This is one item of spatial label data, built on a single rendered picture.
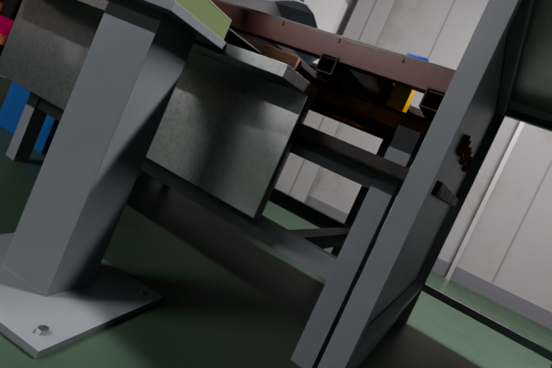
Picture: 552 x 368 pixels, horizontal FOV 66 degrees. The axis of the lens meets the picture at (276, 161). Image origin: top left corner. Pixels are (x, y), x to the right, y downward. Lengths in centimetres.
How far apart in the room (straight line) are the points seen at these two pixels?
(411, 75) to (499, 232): 294
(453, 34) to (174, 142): 316
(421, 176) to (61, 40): 140
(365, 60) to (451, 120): 47
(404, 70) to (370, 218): 38
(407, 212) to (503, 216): 324
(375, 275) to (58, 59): 138
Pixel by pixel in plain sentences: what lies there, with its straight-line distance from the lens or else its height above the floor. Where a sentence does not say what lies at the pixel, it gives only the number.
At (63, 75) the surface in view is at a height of 41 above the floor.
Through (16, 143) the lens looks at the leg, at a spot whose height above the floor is 6.
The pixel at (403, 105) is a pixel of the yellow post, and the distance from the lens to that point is 127.
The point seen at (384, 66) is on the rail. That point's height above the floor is 79.
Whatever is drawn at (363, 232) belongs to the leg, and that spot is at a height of 39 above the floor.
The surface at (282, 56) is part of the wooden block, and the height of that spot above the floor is 72.
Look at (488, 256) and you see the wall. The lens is 394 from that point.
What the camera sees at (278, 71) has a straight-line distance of 99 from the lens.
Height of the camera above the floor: 53
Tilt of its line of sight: 4 degrees down
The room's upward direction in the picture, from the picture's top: 24 degrees clockwise
